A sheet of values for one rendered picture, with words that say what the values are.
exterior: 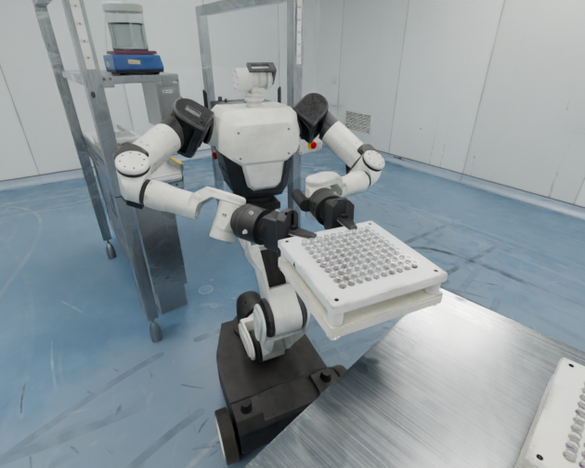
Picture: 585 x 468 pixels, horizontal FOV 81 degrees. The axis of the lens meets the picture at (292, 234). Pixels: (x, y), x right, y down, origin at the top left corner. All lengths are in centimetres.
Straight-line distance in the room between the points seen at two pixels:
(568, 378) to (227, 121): 98
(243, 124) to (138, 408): 136
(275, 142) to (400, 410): 81
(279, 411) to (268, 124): 107
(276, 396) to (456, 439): 97
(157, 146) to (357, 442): 82
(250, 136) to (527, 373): 90
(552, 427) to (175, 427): 144
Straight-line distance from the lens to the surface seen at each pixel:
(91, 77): 160
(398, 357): 77
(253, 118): 111
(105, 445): 183
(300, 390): 157
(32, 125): 517
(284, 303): 123
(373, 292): 61
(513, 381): 82
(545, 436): 66
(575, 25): 435
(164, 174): 181
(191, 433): 174
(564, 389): 74
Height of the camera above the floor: 144
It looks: 28 degrees down
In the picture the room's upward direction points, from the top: straight up
